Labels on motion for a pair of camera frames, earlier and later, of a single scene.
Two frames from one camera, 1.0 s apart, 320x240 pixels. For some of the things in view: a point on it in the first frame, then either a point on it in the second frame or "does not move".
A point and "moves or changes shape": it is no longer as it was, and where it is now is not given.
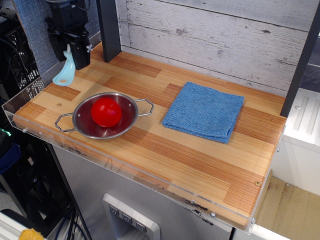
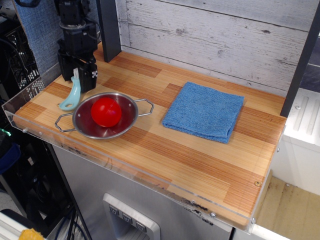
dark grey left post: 109,27 does not move
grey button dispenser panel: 126,222 does not move
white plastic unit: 297,162 does not move
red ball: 106,112 does not move
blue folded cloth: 203,111 does not move
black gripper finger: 60,43 to 68,64
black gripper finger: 81,51 to 88,76
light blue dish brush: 67,72 moves or changes shape
